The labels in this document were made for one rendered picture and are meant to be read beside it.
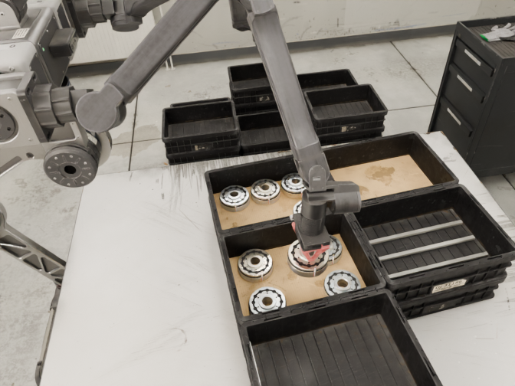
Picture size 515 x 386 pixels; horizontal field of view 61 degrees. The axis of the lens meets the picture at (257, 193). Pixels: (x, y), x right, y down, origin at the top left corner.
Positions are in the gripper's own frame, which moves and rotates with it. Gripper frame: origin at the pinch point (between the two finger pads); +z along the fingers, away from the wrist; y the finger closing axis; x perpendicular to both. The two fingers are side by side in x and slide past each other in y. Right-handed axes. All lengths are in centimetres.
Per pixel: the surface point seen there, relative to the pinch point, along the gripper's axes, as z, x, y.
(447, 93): 53, -133, 133
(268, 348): 21.7, 13.0, -12.5
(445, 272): 9.6, -36.5, -7.9
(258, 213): 22.3, 4.7, 35.4
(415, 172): 20, -55, 40
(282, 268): 21.7, 2.8, 11.2
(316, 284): 21.2, -5.3, 3.1
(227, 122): 59, -1, 141
